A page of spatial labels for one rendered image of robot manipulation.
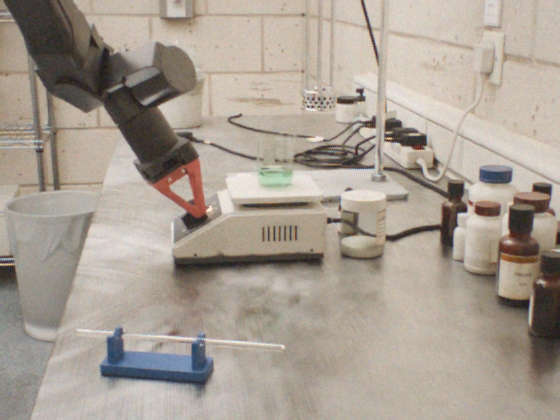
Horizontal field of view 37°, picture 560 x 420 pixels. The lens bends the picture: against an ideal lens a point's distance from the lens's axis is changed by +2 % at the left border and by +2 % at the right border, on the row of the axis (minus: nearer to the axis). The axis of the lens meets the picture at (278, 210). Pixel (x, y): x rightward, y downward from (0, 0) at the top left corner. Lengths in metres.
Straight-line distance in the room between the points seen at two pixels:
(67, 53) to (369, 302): 0.43
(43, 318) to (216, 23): 1.39
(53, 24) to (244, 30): 2.55
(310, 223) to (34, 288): 1.75
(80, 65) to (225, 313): 0.32
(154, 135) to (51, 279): 1.68
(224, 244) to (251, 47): 2.44
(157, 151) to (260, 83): 2.45
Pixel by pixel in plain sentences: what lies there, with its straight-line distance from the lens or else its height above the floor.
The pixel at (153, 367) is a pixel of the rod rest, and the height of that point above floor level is 0.76.
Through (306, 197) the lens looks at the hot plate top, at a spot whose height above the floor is 0.84.
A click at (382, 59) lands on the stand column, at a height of 0.97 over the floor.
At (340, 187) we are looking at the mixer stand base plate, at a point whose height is 0.76.
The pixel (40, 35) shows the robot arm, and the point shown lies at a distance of 0.94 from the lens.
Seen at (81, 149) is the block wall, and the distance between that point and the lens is 3.51.
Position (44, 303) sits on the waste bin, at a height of 0.13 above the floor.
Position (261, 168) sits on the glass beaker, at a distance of 1.08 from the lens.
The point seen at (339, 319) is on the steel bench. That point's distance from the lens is 0.90.
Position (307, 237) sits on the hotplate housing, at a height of 0.78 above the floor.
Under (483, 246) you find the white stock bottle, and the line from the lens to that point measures 1.05.
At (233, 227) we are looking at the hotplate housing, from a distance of 1.05.
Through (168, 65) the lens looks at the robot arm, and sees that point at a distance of 0.98.
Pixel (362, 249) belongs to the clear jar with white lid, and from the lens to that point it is 1.08.
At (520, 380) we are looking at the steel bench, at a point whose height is 0.75.
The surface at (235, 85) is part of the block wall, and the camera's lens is 3.46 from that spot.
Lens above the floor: 1.10
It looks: 15 degrees down
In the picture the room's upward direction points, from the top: straight up
